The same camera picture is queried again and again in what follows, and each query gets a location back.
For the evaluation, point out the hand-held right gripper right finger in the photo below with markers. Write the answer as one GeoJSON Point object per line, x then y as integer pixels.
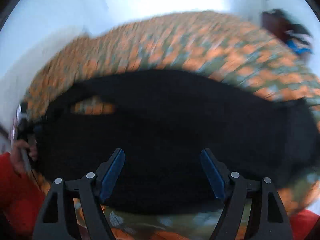
{"type": "Point", "coordinates": [212, 173]}

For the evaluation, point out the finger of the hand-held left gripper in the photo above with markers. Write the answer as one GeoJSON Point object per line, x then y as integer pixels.
{"type": "Point", "coordinates": [38, 130]}

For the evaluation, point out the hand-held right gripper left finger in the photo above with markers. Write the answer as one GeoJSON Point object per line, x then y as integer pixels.
{"type": "Point", "coordinates": [112, 172]}

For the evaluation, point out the black pants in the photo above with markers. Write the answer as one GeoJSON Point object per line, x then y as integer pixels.
{"type": "Point", "coordinates": [162, 130]}

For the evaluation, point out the person's right forearm red sleeve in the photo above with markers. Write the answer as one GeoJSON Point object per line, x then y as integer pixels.
{"type": "Point", "coordinates": [306, 226]}

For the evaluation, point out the person's left forearm red sleeve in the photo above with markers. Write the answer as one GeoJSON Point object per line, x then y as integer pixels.
{"type": "Point", "coordinates": [17, 200]}

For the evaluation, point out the person's left hand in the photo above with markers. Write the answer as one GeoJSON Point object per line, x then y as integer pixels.
{"type": "Point", "coordinates": [18, 157]}

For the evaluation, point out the orange floral bedspread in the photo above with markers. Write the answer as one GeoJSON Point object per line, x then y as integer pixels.
{"type": "Point", "coordinates": [175, 45]}

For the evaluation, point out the dark red cabinet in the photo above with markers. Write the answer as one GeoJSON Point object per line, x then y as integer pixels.
{"type": "Point", "coordinates": [271, 25]}

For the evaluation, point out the pile of clothes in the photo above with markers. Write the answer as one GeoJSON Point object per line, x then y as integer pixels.
{"type": "Point", "coordinates": [297, 37]}

